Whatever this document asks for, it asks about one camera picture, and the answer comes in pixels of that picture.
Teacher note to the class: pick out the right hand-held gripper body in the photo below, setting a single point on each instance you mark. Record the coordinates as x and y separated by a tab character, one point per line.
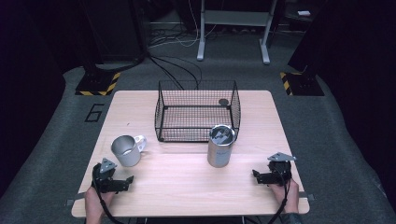
280	169

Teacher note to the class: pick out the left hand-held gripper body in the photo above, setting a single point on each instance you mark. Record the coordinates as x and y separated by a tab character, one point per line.
106	183

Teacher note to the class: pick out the steel tumbler with clear lid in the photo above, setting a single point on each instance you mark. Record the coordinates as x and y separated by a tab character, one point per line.
220	149

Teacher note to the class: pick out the person's left hand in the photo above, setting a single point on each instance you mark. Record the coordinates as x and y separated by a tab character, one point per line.
95	200

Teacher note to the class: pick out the person's right hand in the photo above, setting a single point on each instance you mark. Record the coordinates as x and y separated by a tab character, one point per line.
290	197

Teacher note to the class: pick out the dark round sticker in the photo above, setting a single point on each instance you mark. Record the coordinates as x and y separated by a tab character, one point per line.
223	101

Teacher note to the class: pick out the black yellow striped stand base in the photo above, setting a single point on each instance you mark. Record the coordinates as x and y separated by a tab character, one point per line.
300	84
98	84

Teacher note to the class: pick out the black cabinet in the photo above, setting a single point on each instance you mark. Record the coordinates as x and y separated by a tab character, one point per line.
120	28

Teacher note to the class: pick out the white metal stand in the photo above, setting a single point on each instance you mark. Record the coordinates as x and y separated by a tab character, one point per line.
236	18

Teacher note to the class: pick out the small white box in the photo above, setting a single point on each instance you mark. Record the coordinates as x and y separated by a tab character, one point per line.
304	13

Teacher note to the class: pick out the grey metal table bracket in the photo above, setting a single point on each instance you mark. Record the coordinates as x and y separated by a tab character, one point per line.
306	196
76	199

